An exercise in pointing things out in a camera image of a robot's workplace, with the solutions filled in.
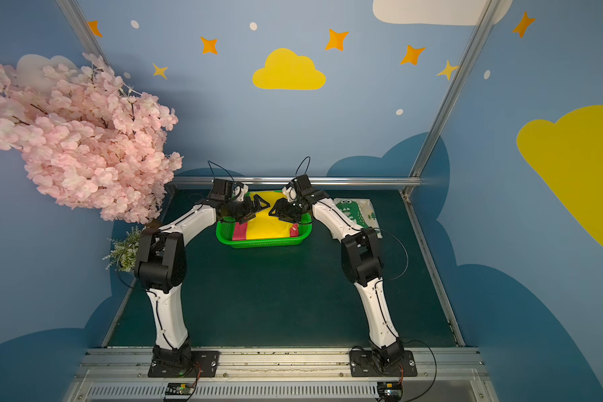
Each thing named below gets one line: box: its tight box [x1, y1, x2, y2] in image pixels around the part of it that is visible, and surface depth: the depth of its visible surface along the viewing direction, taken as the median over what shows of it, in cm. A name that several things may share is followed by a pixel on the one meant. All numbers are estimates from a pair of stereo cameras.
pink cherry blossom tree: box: [0, 51, 183, 225], surface depth 62 cm
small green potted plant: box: [102, 226, 147, 274], surface depth 82 cm
